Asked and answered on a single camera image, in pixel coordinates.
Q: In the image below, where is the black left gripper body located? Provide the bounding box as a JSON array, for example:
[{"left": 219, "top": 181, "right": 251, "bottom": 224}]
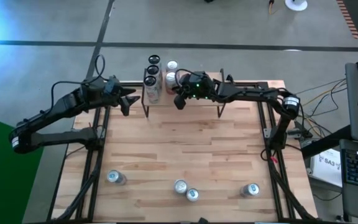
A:
[{"left": 88, "top": 75, "right": 132, "bottom": 117}]

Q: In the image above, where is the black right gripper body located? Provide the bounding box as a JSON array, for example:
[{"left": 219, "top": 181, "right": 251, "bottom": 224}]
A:
[{"left": 173, "top": 71, "right": 216, "bottom": 110}]

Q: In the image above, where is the red grey Spindrift can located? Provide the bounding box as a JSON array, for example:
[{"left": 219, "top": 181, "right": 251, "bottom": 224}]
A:
[{"left": 173, "top": 179, "right": 188, "bottom": 195}]

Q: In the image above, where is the dark power device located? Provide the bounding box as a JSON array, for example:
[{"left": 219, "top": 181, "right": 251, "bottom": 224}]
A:
[{"left": 286, "top": 120, "right": 314, "bottom": 141}]

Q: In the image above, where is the white round base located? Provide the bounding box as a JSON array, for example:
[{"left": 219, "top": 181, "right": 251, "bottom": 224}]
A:
[{"left": 284, "top": 0, "right": 308, "bottom": 12}]

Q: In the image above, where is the green floor mat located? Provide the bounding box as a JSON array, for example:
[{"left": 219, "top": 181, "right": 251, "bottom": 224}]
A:
[{"left": 0, "top": 113, "right": 44, "bottom": 224}]

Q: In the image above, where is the white labelled box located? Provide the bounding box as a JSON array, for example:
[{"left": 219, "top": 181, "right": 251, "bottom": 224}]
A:
[{"left": 308, "top": 148, "right": 344, "bottom": 188}]

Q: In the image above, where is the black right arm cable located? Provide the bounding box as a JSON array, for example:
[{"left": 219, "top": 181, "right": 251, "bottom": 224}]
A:
[{"left": 174, "top": 68, "right": 200, "bottom": 78}]

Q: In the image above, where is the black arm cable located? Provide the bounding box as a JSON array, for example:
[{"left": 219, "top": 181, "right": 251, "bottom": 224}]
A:
[
  {"left": 50, "top": 54, "right": 106, "bottom": 105},
  {"left": 174, "top": 68, "right": 200, "bottom": 78}
]

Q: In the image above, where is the black aluminium table frame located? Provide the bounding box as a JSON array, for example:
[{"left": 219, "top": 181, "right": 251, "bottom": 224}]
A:
[{"left": 50, "top": 74, "right": 318, "bottom": 223}]

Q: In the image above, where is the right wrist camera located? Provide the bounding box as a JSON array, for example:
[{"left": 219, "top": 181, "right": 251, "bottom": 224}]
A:
[{"left": 193, "top": 70, "right": 213, "bottom": 83}]

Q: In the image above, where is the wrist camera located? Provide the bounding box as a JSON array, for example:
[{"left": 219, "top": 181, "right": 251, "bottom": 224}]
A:
[
  {"left": 103, "top": 77, "right": 120, "bottom": 96},
  {"left": 193, "top": 70, "right": 213, "bottom": 83}
]

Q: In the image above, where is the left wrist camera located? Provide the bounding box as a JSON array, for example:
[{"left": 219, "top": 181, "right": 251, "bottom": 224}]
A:
[{"left": 103, "top": 77, "right": 120, "bottom": 96}]

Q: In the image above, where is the wooden shelf black metal frame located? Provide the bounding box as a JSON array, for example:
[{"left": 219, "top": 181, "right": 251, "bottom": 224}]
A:
[{"left": 140, "top": 68, "right": 228, "bottom": 119}]

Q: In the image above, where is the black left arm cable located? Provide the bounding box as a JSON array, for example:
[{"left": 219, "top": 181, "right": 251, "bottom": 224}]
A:
[{"left": 50, "top": 54, "right": 106, "bottom": 105}]

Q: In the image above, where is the yellow cable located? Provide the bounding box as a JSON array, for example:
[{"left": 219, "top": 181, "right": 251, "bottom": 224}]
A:
[{"left": 300, "top": 80, "right": 347, "bottom": 108}]

